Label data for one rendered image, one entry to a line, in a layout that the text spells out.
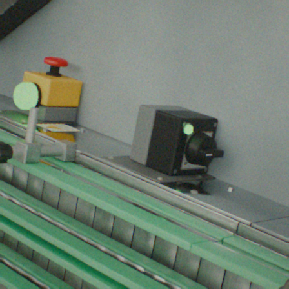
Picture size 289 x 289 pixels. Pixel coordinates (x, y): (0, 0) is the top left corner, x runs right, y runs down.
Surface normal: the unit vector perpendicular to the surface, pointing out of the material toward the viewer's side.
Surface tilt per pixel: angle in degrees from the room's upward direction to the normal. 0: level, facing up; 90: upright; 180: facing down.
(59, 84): 90
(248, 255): 90
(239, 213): 90
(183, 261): 0
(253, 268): 90
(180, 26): 0
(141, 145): 0
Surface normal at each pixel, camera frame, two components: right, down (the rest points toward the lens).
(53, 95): 0.70, 0.27
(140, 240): -0.69, 0.02
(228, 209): 0.18, -0.96
